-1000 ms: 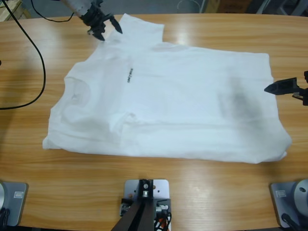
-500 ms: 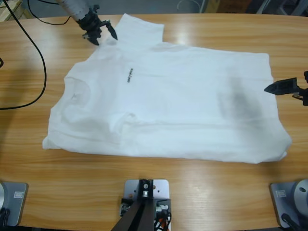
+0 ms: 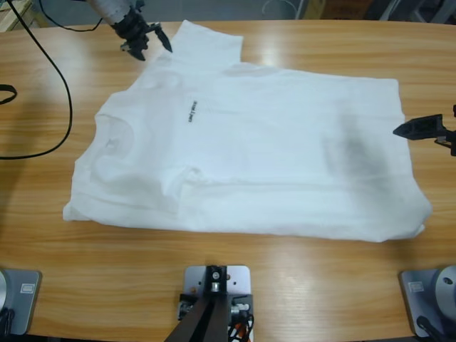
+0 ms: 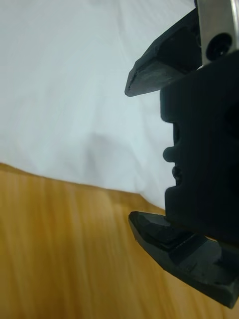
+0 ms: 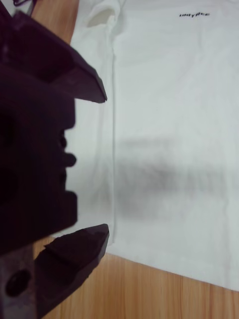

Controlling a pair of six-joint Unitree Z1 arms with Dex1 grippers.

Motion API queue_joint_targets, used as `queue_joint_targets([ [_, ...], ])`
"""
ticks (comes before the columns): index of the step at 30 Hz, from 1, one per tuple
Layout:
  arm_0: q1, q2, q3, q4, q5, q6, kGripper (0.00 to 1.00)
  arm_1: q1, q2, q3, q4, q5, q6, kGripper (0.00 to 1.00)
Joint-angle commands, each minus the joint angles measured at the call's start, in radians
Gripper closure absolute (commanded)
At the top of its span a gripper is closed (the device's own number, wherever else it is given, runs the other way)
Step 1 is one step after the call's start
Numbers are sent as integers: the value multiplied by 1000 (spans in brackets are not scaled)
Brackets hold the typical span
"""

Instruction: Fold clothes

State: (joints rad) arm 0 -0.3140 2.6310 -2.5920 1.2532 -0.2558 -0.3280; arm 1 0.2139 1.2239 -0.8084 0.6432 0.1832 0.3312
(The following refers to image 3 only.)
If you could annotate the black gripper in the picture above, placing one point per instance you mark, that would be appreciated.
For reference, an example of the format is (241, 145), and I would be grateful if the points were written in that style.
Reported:
(133, 30)
(450, 142)

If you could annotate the white t-shirt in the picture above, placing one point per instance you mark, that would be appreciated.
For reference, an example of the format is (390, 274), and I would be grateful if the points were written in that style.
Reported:
(249, 149)

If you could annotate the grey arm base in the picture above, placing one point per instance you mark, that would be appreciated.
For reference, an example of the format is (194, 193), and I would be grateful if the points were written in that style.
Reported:
(21, 299)
(431, 288)

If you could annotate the light wooden pallet stack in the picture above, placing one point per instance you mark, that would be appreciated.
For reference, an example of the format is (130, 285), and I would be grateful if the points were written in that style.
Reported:
(10, 19)

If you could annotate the brown cardboard box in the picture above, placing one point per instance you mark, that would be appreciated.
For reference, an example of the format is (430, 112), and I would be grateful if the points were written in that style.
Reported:
(342, 7)

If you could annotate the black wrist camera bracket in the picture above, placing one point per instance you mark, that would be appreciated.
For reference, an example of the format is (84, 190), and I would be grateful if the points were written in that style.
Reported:
(138, 3)
(454, 112)

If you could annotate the grey metal frame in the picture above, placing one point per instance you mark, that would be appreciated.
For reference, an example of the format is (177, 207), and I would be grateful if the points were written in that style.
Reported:
(427, 10)

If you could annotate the grey metal post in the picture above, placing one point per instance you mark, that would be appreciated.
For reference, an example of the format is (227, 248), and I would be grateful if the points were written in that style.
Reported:
(301, 9)

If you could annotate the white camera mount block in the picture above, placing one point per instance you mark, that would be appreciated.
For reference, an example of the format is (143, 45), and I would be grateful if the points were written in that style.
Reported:
(238, 281)

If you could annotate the dark brown camera post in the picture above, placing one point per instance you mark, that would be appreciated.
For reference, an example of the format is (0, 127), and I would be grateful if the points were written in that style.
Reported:
(210, 313)

